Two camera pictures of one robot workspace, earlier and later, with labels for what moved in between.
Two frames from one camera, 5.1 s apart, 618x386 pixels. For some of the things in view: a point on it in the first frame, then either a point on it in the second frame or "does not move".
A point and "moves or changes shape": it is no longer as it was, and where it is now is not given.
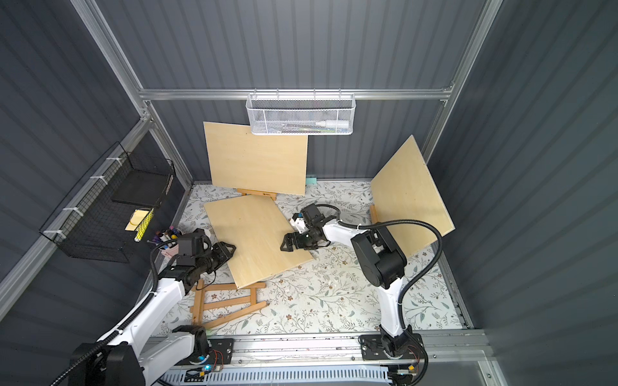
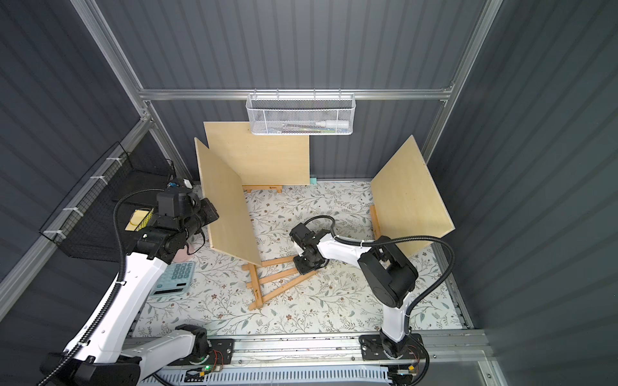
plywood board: [255, 227] -> [232, 233]
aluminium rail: [342, 346] does not move
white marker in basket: [333, 124] does not move
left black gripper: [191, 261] -> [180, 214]
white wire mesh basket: [300, 114] does not move
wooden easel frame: [246, 192] moves or changes shape
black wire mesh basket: [104, 217] does not move
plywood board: [404, 188] does not move
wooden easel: [198, 306] -> [257, 285]
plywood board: [242, 159] does not move
